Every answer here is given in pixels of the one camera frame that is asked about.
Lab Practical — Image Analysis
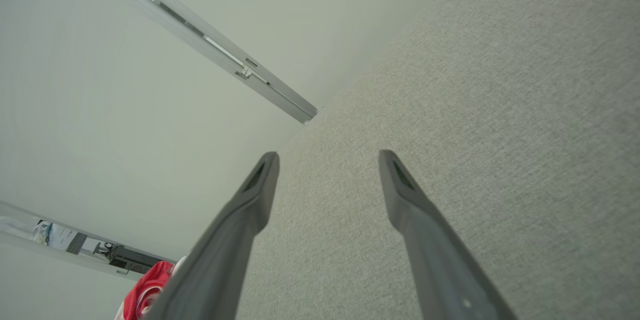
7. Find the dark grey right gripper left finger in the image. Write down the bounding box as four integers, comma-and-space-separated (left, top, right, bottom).
145, 151, 280, 320

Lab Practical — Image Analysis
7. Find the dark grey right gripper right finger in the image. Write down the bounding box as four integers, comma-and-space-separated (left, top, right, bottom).
378, 149, 518, 320

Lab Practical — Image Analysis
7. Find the red and white shirt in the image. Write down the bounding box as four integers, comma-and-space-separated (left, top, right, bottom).
116, 260, 176, 320

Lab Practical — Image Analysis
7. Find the black equipment box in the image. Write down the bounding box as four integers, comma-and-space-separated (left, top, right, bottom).
106, 242, 163, 275

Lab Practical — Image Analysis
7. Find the white ceiling curtain track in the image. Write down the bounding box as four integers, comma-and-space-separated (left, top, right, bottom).
70, 0, 321, 124

